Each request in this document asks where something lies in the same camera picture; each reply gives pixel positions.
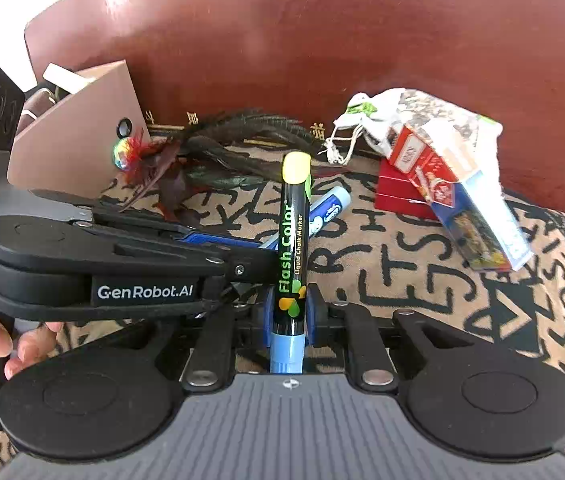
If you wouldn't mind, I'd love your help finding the blue card box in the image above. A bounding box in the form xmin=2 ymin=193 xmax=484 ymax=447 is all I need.
xmin=409 ymin=152 xmax=537 ymax=273

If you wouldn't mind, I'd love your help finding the tan letter-print blanket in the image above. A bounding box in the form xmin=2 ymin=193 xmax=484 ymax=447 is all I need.
xmin=0 ymin=140 xmax=565 ymax=480

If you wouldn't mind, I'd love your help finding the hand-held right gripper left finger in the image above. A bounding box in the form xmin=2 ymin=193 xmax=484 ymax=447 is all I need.
xmin=135 ymin=291 xmax=277 ymax=392

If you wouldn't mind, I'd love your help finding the white printed drawstring pouch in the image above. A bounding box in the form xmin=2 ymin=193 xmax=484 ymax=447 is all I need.
xmin=323 ymin=87 xmax=504 ymax=168

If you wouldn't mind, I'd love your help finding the blue marker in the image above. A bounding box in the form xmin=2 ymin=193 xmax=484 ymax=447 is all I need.
xmin=260 ymin=186 xmax=352 ymax=251

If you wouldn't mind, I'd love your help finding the brown wooden headboard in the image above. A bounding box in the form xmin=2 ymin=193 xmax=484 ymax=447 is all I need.
xmin=23 ymin=0 xmax=565 ymax=218

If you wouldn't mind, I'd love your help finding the brown cardboard box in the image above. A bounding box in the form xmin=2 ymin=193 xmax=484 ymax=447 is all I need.
xmin=6 ymin=60 xmax=152 ymax=202

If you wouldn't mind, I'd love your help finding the dark red box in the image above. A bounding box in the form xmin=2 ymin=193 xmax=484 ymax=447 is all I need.
xmin=374 ymin=159 xmax=438 ymax=222

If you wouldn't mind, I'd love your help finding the black chalk marker yellow cap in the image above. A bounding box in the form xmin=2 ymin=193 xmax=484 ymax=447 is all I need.
xmin=268 ymin=152 xmax=312 ymax=375

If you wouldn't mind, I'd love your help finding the white paper box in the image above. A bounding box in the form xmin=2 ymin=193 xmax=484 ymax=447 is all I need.
xmin=41 ymin=63 xmax=97 ymax=96

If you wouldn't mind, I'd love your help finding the red and white carton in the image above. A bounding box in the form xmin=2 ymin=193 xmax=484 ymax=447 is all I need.
xmin=387 ymin=122 xmax=461 ymax=183

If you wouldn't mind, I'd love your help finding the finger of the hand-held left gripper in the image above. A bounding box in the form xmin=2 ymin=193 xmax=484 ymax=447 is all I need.
xmin=90 ymin=205 xmax=264 ymax=252
xmin=201 ymin=248 xmax=276 ymax=312

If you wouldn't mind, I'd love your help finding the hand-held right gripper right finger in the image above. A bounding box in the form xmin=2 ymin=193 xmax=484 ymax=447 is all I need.
xmin=307 ymin=283 xmax=469 ymax=392

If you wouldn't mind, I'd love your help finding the dark feather toy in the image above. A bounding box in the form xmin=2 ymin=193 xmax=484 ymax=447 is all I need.
xmin=111 ymin=109 xmax=326 ymax=223

